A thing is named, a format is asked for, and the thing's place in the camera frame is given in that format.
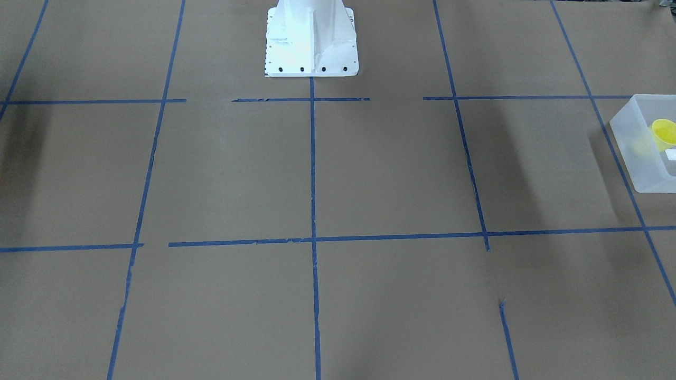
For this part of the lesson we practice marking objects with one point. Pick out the yellow plastic cup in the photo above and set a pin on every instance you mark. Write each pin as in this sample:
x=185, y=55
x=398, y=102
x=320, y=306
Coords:
x=663, y=134

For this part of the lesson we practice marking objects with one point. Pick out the clear plastic storage box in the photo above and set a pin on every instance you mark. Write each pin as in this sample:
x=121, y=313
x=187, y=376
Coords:
x=649, y=169

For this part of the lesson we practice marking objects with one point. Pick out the white label in box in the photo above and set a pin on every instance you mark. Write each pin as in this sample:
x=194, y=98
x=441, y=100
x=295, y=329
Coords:
x=670, y=154

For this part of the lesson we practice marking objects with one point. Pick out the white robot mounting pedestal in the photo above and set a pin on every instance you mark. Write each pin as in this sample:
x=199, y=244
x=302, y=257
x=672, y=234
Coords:
x=311, y=39

